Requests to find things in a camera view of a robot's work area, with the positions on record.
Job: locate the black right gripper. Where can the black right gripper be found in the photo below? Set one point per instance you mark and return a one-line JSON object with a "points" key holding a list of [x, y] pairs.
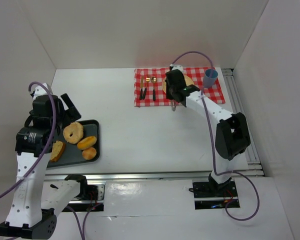
{"points": [[173, 99]]}

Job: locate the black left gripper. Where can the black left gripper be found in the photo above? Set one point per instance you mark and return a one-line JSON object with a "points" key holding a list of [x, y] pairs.
{"points": [[65, 110]]}

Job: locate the plain bagel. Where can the plain bagel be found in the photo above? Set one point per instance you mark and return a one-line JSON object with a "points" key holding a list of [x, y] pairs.
{"points": [[73, 133]]}

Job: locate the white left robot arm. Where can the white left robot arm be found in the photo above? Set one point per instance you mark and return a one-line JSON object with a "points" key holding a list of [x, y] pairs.
{"points": [[53, 130]]}

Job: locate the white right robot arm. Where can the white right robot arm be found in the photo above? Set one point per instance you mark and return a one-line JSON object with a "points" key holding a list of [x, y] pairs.
{"points": [[229, 134]]}

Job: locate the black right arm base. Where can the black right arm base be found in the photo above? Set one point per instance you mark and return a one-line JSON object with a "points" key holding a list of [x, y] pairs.
{"points": [[207, 189]]}

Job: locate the brown bread slice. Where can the brown bread slice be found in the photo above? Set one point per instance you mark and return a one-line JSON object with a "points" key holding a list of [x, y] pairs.
{"points": [[58, 149]]}

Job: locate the yellow plate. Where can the yellow plate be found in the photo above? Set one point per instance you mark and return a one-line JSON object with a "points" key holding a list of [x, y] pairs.
{"points": [[188, 82]]}

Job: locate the glazed orange donut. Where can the glazed orange donut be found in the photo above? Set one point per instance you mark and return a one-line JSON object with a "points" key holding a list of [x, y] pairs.
{"points": [[87, 142]]}

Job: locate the red checkered cloth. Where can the red checkered cloth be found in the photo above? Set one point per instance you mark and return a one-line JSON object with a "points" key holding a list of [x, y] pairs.
{"points": [[195, 73]]}

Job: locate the black plastic tray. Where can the black plastic tray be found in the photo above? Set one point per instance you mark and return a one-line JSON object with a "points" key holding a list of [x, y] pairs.
{"points": [[72, 155]]}

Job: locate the blue cup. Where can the blue cup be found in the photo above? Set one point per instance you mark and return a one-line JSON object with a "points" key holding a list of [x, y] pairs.
{"points": [[209, 78]]}

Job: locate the round golden bun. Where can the round golden bun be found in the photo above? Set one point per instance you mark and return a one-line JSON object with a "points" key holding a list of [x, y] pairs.
{"points": [[89, 153]]}

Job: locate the gold spoon black handle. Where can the gold spoon black handle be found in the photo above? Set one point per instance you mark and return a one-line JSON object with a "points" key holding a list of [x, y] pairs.
{"points": [[153, 81]]}

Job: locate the gold knife black handle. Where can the gold knife black handle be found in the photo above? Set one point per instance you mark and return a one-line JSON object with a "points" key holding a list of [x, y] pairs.
{"points": [[141, 87]]}

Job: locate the gold fork black handle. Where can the gold fork black handle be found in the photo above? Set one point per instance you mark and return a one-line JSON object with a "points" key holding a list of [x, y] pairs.
{"points": [[147, 80]]}

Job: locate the aluminium rail front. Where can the aluminium rail front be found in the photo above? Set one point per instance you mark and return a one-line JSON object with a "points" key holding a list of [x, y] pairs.
{"points": [[147, 176]]}

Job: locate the aluminium rail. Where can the aluminium rail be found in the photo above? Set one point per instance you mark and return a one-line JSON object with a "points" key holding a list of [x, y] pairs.
{"points": [[147, 176], [251, 153]]}

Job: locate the aluminium rail right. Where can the aluminium rail right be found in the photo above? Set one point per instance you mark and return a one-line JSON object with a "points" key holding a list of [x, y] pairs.
{"points": [[251, 153]]}

